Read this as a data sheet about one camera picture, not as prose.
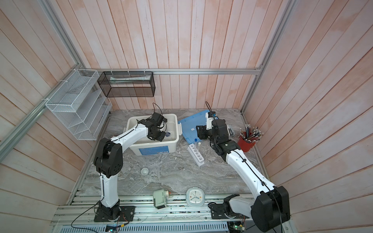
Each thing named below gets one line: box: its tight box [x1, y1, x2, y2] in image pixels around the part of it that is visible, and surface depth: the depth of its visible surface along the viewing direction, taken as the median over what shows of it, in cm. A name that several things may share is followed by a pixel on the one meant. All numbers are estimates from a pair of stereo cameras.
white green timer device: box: [152, 188, 170, 210], surface depth 76 cm
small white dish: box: [140, 167, 150, 176], surface depth 87 cm
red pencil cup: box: [237, 123, 264, 153], surface depth 89 cm
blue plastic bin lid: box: [177, 109, 210, 145], surface depth 117 cm
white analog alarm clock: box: [185, 186, 205, 208], surface depth 78 cm
